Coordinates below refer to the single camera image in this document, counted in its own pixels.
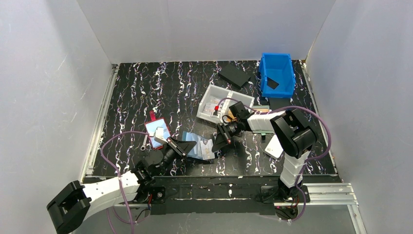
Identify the small metal wrench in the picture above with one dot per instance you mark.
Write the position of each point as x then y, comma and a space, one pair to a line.
144, 143

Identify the black flat sleeve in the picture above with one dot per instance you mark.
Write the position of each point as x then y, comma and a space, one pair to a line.
276, 103

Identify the blue leather card holder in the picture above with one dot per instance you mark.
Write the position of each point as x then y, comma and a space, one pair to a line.
187, 136

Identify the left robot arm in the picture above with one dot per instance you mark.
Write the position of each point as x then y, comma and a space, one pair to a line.
78, 201

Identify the white power bank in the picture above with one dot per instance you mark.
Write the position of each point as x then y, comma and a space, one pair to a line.
274, 148

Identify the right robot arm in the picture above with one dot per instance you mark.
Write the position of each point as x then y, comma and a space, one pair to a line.
289, 125

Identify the white cards in tray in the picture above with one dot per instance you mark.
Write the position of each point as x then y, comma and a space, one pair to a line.
212, 106

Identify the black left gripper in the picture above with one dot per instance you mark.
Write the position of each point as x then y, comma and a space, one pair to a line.
176, 147

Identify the black box on table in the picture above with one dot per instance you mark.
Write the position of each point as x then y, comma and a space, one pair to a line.
234, 76

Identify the green open card holder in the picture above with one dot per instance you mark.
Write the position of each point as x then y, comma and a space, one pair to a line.
263, 133

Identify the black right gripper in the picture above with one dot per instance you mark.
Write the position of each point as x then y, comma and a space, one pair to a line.
224, 133

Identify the black card in bin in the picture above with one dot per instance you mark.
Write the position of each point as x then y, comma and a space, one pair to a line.
271, 83

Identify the white divided plastic tray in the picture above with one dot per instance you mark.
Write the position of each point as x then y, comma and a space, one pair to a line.
229, 97

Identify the red open card holder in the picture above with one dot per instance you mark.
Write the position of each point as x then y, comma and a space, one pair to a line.
158, 130

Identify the orange card in green holder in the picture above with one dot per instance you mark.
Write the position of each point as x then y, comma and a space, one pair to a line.
263, 110

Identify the blue plastic bin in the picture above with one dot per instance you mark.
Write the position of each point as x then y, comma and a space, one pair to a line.
279, 68

